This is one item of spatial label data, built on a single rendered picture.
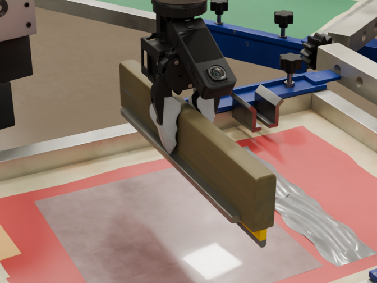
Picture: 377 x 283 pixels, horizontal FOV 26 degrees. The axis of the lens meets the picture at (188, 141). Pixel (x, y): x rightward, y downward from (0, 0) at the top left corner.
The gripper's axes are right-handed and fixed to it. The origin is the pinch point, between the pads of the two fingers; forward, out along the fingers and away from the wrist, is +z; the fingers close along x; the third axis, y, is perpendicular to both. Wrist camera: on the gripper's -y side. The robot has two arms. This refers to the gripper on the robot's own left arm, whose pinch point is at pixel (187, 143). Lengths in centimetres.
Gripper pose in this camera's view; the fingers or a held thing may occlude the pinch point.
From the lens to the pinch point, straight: 113.1
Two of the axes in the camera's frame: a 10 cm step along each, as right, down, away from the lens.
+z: 0.0, 8.9, 4.6
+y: -4.6, -4.1, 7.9
